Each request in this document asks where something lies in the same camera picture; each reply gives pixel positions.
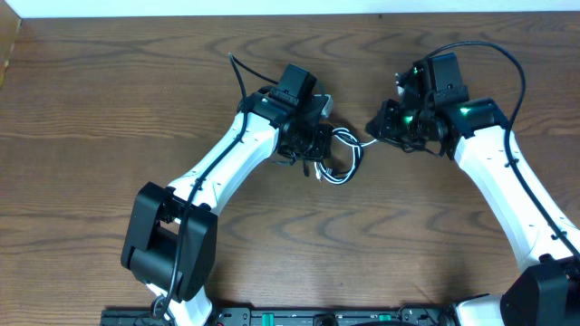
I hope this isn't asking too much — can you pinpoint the white USB cable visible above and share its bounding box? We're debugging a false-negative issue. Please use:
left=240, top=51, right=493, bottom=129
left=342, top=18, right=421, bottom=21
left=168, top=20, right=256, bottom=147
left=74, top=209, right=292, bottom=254
left=314, top=128, right=380, bottom=184

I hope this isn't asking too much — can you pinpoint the black USB cable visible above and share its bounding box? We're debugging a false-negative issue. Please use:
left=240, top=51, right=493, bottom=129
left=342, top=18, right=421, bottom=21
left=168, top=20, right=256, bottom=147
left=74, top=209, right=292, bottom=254
left=302, top=124, right=366, bottom=186

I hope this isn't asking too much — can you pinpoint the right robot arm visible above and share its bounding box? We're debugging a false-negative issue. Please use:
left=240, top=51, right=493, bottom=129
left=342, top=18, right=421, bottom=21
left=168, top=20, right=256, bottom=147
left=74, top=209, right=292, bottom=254
left=366, top=53, right=579, bottom=325

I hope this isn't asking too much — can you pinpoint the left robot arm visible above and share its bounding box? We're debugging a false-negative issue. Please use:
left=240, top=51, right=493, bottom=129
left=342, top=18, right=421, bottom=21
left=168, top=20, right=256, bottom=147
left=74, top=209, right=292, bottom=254
left=121, top=64, right=333, bottom=325

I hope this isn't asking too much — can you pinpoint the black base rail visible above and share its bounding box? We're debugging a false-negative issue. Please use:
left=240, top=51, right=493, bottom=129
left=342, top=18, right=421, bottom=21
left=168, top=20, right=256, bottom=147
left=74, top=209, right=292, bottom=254
left=99, top=303, right=459, bottom=326

